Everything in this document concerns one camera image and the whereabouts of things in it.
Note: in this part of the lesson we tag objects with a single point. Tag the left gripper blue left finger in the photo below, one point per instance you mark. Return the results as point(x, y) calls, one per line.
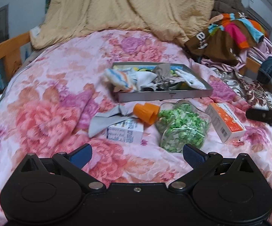
point(81, 156)

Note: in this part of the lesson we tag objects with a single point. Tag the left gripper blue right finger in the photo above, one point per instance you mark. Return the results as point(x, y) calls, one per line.
point(193, 156)

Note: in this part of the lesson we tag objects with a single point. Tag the orange plastic cup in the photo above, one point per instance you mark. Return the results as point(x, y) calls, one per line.
point(147, 112)

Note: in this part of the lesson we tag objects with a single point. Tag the white quilted baby cloth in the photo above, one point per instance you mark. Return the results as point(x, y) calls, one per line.
point(190, 79)

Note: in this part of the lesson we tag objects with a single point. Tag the grey drawstring pouch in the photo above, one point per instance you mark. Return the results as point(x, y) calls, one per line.
point(164, 78)

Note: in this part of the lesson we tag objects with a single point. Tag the brown white floral sheet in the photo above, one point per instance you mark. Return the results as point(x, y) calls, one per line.
point(248, 89)

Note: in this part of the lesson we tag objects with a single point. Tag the clear jar of green stars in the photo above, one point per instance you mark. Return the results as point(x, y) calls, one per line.
point(181, 123)

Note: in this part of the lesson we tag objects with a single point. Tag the grey cloth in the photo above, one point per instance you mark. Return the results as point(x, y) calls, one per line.
point(101, 121)

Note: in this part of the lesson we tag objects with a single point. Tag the orange white medicine box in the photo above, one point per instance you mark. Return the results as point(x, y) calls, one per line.
point(225, 122)

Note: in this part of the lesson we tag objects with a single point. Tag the white blue carton box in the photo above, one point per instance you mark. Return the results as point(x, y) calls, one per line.
point(128, 131)

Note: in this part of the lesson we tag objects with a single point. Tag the pink floral bedspread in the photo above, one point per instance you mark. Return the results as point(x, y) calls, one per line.
point(48, 108)

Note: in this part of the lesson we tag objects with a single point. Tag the striped white orange blue sock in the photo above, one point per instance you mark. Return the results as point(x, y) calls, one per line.
point(124, 80)

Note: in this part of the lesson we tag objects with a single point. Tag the metal tray with cartoon print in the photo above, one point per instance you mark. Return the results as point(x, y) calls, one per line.
point(159, 95)

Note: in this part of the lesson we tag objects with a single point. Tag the colourful brown patterned garment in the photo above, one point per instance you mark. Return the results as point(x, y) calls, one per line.
point(225, 37)

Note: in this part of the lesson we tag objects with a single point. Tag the white air conditioner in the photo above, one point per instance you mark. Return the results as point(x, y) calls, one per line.
point(260, 12)

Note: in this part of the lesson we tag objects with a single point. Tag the dark brown quilted blanket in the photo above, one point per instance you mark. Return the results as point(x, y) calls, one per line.
point(227, 6)

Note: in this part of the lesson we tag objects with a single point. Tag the beige dotted quilt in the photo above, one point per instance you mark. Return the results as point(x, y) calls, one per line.
point(168, 20)

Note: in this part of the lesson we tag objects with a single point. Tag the wooden bed rail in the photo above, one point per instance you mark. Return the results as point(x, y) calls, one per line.
point(10, 53)

